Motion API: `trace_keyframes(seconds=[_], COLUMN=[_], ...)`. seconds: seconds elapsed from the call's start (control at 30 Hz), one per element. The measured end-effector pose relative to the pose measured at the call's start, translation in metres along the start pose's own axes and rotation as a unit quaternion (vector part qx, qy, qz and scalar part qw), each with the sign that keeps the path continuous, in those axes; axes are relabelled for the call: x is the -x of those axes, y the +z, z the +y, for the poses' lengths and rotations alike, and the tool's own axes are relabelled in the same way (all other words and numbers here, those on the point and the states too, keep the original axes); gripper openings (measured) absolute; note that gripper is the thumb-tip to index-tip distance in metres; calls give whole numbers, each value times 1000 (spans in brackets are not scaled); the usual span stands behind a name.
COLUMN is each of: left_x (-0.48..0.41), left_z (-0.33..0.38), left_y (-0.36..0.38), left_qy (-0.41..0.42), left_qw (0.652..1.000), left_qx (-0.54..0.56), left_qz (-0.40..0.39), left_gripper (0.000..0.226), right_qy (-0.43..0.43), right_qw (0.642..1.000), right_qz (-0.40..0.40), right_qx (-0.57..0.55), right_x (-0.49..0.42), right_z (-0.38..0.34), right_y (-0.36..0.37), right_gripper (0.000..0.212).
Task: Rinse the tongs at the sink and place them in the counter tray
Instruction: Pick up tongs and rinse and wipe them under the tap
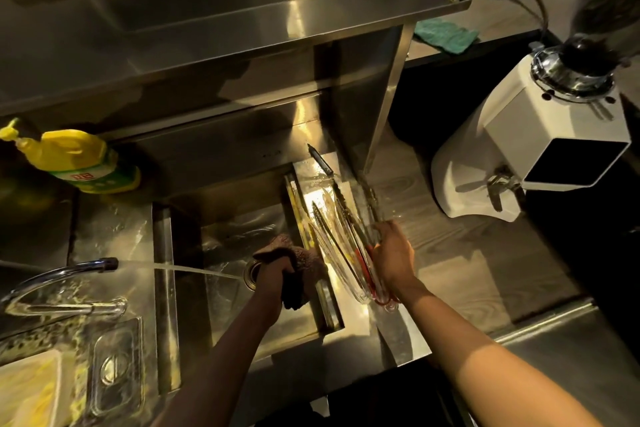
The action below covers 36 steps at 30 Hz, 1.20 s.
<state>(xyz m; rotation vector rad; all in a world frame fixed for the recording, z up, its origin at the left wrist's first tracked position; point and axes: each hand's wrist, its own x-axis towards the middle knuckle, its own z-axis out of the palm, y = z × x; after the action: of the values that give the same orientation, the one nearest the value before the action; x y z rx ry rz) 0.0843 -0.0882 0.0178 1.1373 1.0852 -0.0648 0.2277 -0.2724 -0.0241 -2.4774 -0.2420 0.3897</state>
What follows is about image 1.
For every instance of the person's right hand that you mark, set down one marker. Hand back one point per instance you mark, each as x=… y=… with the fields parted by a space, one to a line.
x=397 y=261

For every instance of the person's left hand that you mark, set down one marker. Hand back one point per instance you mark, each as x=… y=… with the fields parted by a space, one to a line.
x=270 y=286

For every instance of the person's right fingers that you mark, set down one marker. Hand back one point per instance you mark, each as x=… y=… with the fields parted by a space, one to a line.
x=387 y=237

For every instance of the person's left fingers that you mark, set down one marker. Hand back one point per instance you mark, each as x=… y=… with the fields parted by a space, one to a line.
x=278 y=265

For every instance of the brown cleaning cloth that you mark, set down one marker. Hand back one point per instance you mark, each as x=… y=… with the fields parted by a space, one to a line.
x=307 y=266

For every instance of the clear glass dish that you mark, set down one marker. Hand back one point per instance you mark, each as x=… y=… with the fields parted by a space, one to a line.
x=340 y=236

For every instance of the person's left forearm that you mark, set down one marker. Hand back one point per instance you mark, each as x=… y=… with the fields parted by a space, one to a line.
x=220 y=371

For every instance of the person's right forearm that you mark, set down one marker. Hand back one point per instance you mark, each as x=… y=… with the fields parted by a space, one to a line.
x=480 y=366

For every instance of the round sink drain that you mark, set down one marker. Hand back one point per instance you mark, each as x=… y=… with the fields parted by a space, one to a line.
x=251 y=274

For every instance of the stainless steel sink basin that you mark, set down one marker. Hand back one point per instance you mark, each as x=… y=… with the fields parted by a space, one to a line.
x=235 y=236

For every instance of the white coffee grinder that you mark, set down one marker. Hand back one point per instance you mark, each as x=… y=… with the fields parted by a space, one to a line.
x=520 y=141

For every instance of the green cloth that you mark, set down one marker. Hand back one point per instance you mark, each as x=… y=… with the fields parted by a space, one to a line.
x=444 y=35

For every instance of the chrome sink faucet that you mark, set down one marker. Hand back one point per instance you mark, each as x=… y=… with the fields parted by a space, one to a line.
x=55 y=281

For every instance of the yellow dish soap bottle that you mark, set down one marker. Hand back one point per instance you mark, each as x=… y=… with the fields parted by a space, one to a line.
x=75 y=159

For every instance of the stainless steel shelf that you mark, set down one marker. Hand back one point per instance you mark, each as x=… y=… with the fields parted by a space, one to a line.
x=225 y=26

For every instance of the clear bean hopper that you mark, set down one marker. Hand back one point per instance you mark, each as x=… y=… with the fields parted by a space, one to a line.
x=602 y=11

